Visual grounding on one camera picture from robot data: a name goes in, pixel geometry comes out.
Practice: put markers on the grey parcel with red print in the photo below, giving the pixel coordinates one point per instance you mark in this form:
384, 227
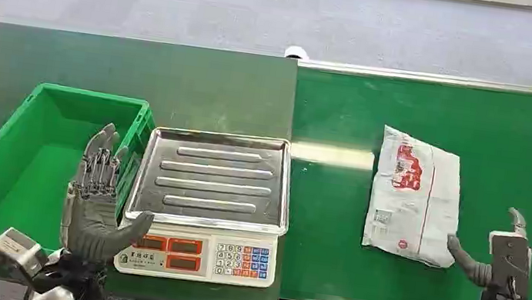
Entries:
414, 199

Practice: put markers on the white electronic scale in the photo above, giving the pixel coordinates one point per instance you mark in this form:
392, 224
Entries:
210, 203

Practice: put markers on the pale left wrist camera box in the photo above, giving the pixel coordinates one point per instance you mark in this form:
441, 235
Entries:
17, 251

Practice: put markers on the green plastic crate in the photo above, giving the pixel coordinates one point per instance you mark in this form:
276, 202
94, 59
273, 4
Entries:
37, 165

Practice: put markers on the white round cap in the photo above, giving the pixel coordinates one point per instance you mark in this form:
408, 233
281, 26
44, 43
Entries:
297, 52

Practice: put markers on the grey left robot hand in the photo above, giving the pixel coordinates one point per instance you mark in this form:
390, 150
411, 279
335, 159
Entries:
93, 229

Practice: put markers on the green conveyor belt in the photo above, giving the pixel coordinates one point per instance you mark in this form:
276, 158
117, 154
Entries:
434, 197

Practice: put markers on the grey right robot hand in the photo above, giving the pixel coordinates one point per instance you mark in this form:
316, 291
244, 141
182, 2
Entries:
508, 263

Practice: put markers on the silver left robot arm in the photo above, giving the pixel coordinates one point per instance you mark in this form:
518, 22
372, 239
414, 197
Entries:
60, 284

